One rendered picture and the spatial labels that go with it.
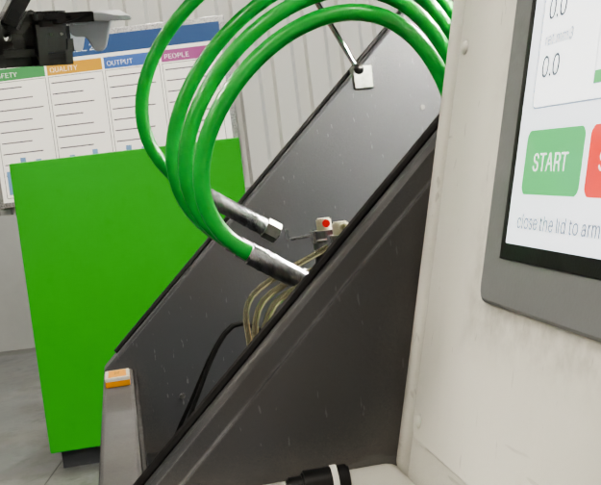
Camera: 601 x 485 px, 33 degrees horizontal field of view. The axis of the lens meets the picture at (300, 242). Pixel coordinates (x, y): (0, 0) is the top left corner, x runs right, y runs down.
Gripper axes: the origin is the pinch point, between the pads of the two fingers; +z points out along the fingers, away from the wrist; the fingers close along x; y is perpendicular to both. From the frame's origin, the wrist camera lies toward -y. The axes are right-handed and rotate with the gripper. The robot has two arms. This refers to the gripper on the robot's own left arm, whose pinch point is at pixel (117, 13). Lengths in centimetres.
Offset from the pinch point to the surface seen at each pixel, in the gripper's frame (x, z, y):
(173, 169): 68, -17, 16
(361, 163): 38.1, 20.9, 22.3
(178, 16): 59, -12, 2
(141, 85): 59, -16, 8
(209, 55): 68, -13, 6
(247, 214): 63, -8, 22
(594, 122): 122, -16, 9
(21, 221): -258, 32, 76
